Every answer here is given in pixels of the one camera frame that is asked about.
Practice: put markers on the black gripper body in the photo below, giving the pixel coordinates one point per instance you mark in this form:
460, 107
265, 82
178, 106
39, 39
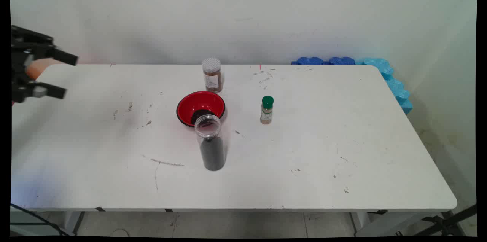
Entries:
23, 44

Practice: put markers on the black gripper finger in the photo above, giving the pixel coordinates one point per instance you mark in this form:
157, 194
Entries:
62, 57
49, 91

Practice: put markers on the clear jar of black seeds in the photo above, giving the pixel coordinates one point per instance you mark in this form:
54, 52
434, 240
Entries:
212, 154

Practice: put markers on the orange object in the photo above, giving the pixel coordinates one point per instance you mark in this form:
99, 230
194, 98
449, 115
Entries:
36, 70

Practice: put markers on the grey table leg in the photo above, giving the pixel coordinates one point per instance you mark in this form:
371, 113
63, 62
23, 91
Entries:
70, 221

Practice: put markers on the red bowl with black rim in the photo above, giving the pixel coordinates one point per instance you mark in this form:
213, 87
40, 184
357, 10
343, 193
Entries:
198, 101

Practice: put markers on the black seeds pile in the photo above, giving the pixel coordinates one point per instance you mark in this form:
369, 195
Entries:
198, 113

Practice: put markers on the brown spice jar white lid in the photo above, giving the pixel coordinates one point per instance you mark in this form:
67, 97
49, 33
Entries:
213, 80

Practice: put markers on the small spice bottle green cap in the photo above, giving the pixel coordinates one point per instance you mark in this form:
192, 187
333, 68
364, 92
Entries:
266, 114

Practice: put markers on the light blue foam mat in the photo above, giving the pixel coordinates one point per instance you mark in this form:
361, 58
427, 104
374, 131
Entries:
380, 67

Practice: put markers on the black tripod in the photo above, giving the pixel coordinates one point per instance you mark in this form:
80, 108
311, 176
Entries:
462, 211

